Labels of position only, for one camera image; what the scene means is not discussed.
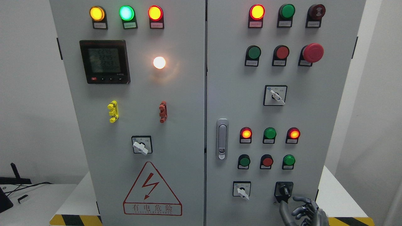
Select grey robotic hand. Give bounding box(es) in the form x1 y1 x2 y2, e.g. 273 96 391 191
280 196 329 226

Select black rotary knob switch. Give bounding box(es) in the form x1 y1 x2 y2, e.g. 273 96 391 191
274 181 293 203

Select green lamp lower right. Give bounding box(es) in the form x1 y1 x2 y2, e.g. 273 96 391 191
282 154 296 170

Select red push button lower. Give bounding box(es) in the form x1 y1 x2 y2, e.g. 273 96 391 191
259 154 273 170

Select red push button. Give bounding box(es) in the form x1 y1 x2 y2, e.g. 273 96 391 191
259 154 273 170
272 45 290 66

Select red lamp middle right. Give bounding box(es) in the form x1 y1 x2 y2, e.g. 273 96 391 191
285 127 301 144

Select green push button lower left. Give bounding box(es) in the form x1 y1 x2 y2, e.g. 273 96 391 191
237 154 250 170

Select green push button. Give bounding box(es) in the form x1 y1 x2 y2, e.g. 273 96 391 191
244 45 261 67
237 154 250 170

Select green lamp middle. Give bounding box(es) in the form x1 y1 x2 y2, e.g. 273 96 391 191
262 127 277 144

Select red lit lamp middle left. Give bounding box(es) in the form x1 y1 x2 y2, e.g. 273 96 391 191
239 127 252 143

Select grey electrical control cabinet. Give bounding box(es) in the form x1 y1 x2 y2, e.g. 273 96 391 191
49 0 366 226

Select red emergency stop button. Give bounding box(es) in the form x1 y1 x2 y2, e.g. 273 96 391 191
298 43 324 67

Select red danger warning sticker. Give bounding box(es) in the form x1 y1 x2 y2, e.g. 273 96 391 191
123 161 182 216

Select red push button upper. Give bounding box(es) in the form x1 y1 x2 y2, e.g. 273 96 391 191
272 45 290 66

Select green push button upper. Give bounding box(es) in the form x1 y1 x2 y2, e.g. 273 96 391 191
244 45 261 67

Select red terminal connector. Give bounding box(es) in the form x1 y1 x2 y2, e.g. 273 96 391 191
159 101 168 123

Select green lamp top right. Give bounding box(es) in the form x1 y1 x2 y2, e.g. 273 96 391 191
277 4 296 28

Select red lit lamp right door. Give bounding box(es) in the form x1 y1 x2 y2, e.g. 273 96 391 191
247 4 265 28

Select white glowing indicator lamp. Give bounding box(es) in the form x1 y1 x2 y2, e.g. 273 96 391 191
153 56 166 70

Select yellow terminal connector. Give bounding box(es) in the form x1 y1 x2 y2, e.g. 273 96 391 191
107 100 119 123

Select red indicator lamp left door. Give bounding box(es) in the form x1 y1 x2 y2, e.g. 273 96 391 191
148 5 165 30

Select black digital power meter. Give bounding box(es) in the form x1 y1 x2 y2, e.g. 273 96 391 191
79 40 131 84

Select green lit indicator lamp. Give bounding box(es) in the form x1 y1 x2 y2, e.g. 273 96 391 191
119 5 138 30

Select small white black adapter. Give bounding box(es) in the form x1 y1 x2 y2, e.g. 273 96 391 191
17 194 29 204

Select yellow indicator lamp top left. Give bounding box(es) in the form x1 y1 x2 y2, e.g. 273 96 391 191
89 6 108 30

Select black object at left edge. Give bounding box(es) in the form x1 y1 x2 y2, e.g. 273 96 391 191
0 188 14 213

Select black device with antenna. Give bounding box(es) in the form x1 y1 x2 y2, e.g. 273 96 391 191
0 163 32 185

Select white selector switch lower right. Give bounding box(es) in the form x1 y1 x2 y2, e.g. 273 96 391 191
232 181 251 201

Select white selector switch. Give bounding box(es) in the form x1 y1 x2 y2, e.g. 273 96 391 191
232 181 251 201
263 85 288 106

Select white selector switch upper right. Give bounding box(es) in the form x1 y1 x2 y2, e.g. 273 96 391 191
263 85 288 106

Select silver door lock handle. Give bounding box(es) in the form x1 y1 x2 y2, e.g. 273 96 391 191
216 118 229 160

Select white selector switch left door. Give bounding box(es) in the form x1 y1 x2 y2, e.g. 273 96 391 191
132 135 153 155

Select black cable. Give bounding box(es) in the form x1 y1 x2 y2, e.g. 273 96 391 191
0 182 54 197

